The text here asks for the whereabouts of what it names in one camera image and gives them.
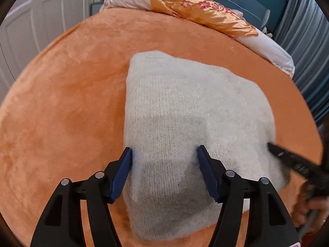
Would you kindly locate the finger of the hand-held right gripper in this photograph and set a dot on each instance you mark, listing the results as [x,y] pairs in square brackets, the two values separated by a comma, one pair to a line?
[295,162]

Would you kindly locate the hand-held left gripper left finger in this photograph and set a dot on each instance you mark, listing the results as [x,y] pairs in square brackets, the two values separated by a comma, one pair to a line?
[122,175]

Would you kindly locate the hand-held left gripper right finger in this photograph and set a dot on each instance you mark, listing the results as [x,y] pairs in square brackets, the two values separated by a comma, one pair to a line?
[208,175]

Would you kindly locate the white fuzzy knit sweater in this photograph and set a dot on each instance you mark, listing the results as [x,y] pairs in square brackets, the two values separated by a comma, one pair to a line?
[180,108]

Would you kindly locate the person's right hand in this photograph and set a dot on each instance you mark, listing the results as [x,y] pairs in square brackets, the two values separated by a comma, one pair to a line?
[320,204]

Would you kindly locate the orange plush blanket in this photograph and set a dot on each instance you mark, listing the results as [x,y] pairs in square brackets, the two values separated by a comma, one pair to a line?
[64,108]

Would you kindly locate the grey curtain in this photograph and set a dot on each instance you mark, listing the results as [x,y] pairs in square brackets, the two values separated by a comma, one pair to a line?
[303,43]

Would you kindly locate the orange floral satin cover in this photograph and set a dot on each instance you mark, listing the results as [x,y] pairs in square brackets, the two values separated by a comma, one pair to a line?
[195,7]

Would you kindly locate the blue nightstand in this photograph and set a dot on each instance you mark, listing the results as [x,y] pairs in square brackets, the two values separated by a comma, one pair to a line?
[96,9]

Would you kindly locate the white wardrobe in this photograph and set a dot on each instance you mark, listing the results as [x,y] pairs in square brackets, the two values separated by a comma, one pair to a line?
[38,18]

